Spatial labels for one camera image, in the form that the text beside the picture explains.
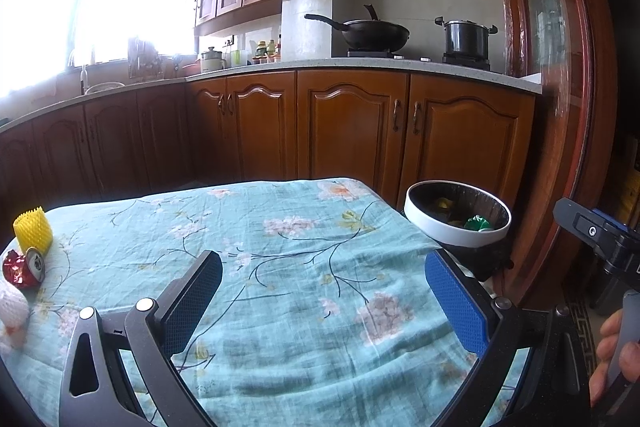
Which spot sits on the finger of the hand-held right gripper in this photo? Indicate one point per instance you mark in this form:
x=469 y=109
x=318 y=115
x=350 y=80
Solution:
x=585 y=224
x=611 y=222

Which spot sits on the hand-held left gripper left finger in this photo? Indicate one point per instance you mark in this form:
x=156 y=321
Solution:
x=192 y=302

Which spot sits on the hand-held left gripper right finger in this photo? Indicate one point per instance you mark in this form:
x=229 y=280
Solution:
x=457 y=302

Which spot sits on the white trash bin black liner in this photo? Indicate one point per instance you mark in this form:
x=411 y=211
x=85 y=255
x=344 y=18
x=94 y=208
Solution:
x=450 y=232

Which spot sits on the person's right hand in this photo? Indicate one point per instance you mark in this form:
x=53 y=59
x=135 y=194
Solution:
x=612 y=332

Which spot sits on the yellow plastic container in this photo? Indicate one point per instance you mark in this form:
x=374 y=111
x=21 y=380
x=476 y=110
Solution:
x=629 y=202

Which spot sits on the teal floral tablecloth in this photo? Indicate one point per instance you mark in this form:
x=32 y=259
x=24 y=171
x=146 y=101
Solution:
x=300 y=257

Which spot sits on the wooden glass door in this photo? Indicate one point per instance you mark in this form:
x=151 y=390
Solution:
x=570 y=107

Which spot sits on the yellow foam fruit net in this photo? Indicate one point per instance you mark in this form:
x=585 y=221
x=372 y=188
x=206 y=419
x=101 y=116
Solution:
x=32 y=229

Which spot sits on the crushed red drink can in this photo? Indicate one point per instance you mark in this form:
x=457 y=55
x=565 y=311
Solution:
x=20 y=267

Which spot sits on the white foam fruit net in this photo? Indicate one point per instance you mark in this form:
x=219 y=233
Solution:
x=12 y=307

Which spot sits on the wooden kitchen base cabinet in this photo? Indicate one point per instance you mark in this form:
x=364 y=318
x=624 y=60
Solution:
x=350 y=132

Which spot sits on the steel cooking pot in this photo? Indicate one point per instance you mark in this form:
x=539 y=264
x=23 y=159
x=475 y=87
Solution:
x=465 y=39

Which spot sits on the black gas stove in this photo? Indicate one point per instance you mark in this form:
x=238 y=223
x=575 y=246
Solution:
x=425 y=58

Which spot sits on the white bowl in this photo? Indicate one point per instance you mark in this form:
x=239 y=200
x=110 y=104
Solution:
x=106 y=87

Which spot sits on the white rice cooker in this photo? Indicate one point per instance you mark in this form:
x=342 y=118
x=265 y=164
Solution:
x=212 y=63

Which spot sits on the kitchen utensil holder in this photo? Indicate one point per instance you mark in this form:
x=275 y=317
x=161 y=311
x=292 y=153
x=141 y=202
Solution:
x=144 y=59

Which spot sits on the condiment bottle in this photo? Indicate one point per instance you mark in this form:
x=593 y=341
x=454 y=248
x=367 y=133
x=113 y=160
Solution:
x=259 y=52
x=271 y=51

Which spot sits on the speckled white countertop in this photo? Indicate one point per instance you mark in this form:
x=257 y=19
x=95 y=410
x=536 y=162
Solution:
x=350 y=64

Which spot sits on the black wok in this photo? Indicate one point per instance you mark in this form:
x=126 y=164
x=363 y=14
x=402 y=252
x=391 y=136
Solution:
x=375 y=34

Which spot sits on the bright kitchen window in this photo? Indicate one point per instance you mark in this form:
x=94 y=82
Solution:
x=115 y=7

